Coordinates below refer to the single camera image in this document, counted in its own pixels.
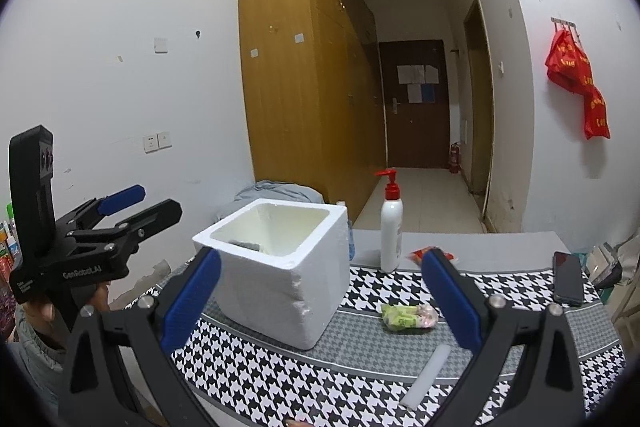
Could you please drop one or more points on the brown wooden side door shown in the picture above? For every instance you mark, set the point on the brown wooden side door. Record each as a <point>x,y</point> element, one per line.
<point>480,107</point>

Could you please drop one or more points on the red plastic bag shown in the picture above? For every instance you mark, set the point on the red plastic bag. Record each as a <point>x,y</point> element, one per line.
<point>567,64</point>
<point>597,117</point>

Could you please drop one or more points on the white foam box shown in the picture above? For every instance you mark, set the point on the white foam box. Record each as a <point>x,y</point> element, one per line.
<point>270,292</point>

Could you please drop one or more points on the metal wall hook rack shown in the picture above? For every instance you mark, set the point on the metal wall hook rack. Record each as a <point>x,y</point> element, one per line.
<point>565,23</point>

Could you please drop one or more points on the black smartphone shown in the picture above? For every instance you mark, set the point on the black smartphone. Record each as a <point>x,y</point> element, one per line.
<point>567,279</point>

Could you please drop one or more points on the black white houndstooth tablecloth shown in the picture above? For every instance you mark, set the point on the black white houndstooth tablecloth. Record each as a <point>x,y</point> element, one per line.
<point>280,377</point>

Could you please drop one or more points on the green and pink plastic packet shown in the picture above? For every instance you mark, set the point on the green and pink plastic packet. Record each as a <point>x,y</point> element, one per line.
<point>400,317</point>

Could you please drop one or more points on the group of toiletry bottles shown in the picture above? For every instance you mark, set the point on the group of toiletry bottles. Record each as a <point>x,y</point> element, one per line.
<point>7,242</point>

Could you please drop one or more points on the white square wall plate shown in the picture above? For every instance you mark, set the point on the white square wall plate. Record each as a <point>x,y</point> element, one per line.
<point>160,45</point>

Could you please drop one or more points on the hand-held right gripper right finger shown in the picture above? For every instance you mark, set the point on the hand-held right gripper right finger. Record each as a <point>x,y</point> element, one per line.
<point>450,297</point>

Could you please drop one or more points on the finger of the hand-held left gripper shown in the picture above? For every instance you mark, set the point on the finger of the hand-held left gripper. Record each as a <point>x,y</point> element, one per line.
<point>122,198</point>
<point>150,219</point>

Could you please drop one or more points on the white wall socket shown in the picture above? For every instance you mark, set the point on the white wall socket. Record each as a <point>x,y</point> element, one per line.
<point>164,141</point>
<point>150,144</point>

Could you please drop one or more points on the blue face mask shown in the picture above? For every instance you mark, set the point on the blue face mask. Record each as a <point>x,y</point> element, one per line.
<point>245,245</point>

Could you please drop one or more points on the blue-grey crumpled cloth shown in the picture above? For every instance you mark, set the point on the blue-grey crumpled cloth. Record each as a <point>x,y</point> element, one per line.
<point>280,192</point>

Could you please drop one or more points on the dark brown entrance door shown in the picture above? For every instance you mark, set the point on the dark brown entrance door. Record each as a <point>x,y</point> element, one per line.
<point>415,132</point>

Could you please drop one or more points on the person's left hand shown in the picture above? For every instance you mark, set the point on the person's left hand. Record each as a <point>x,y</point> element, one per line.
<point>42,314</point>

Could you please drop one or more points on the blue paper notice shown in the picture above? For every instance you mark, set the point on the blue paper notice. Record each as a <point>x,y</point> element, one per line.
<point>428,94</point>

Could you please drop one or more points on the tall wooden wardrobe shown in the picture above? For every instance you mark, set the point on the tall wooden wardrobe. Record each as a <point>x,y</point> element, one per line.
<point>300,107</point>

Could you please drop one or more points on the red fire extinguisher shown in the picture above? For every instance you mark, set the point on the red fire extinguisher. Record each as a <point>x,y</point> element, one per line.
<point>454,159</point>

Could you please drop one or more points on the red snack packet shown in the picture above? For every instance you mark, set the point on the red snack packet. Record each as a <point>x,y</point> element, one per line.
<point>417,255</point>

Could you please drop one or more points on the white red pump bottle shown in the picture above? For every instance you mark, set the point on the white red pump bottle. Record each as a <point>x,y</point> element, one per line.
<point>391,232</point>

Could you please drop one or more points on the clear plastic bottle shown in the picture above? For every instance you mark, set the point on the clear plastic bottle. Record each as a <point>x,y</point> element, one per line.
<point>351,242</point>

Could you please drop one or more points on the white plastic stick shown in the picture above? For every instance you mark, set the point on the white plastic stick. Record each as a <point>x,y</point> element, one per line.
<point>425,379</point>

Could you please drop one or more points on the white paper notice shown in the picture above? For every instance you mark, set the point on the white paper notice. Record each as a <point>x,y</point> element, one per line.
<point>432,74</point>
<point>414,93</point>
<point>411,74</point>

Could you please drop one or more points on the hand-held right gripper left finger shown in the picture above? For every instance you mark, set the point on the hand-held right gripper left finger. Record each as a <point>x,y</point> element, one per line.
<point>190,297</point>

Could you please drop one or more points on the person's left forearm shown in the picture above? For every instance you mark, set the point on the person's left forearm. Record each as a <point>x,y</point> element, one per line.
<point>35,357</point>

